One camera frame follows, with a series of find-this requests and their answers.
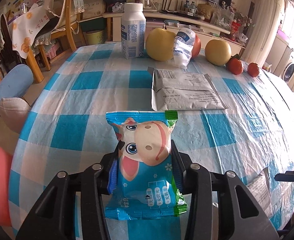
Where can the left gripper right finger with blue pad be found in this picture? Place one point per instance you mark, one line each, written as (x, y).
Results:
(239, 214)

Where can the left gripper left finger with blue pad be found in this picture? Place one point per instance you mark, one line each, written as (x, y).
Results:
(53, 214)

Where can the white printed paper bag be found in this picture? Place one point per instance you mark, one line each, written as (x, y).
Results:
(260, 189)

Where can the blue cow snack packet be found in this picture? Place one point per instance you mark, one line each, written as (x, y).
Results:
(145, 187)

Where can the silver white foil bag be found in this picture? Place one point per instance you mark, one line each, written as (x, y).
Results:
(183, 91)

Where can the crushed white yogurt bottle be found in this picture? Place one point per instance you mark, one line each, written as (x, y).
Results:
(183, 46)

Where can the green yellow trash bucket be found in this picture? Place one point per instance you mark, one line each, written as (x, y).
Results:
(95, 37)

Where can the blue white checkered tablecloth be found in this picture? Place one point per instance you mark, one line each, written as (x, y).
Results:
(67, 129)

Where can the white washing machine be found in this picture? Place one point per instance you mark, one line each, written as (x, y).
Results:
(288, 70)

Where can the beige cushion stool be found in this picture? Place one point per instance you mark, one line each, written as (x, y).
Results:
(14, 112)

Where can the small orange tangerine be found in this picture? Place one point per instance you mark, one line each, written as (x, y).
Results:
(253, 69)

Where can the blue round stool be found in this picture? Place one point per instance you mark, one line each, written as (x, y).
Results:
(16, 83)

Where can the yellow pear right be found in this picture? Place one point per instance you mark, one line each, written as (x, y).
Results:
(217, 52)

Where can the yellow pear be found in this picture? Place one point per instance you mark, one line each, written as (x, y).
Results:
(159, 44)
(217, 52)

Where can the red apple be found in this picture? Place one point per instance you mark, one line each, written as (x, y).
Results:
(196, 47)

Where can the yellow pear left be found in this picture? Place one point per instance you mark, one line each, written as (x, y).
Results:
(159, 44)

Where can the cream curtain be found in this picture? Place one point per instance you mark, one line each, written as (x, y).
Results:
(266, 20)

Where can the white tv cabinet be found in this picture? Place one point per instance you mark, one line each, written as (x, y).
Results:
(173, 23)

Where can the dining table with orange-print cloth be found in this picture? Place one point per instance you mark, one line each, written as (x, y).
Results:
(32, 29)

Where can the white upright yogurt bottle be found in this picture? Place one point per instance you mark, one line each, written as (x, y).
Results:
(133, 25)

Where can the wooden chair with lace cover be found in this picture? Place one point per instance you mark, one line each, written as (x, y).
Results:
(63, 21)

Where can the glass electric kettle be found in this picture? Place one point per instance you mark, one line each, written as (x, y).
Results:
(148, 5)

